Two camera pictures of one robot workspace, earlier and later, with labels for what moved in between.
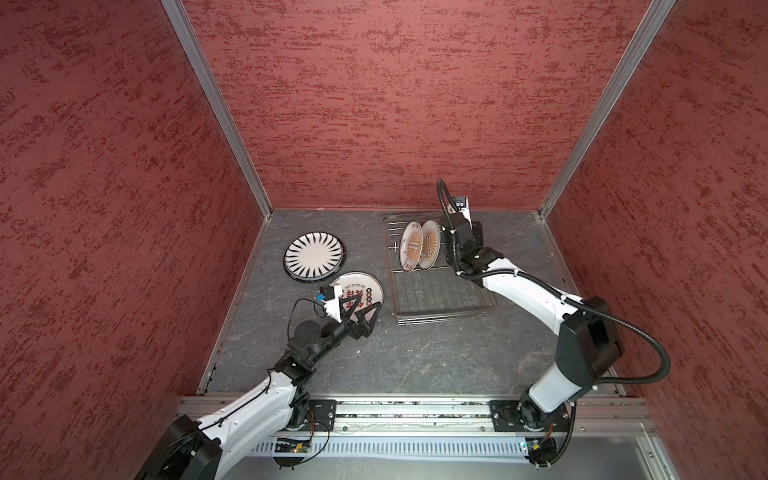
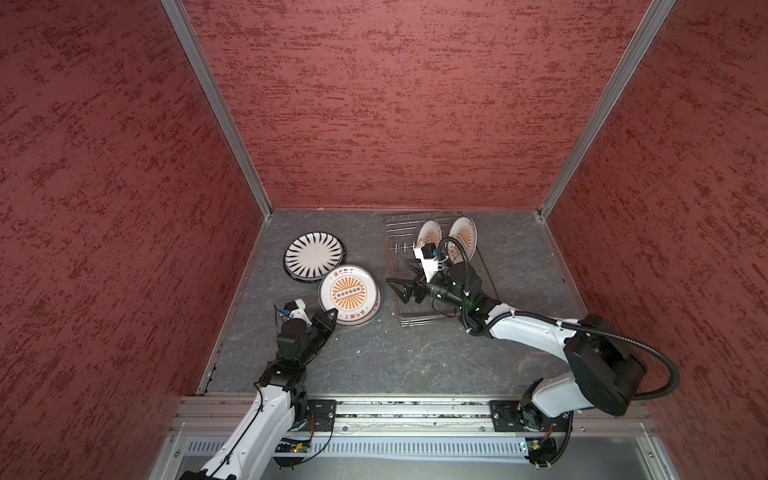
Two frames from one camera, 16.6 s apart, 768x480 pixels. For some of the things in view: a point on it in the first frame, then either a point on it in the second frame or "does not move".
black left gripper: (363, 328) -> (327, 327)
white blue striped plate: (314, 256) does not move
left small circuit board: (290, 447) does not move
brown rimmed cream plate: (314, 261) does not move
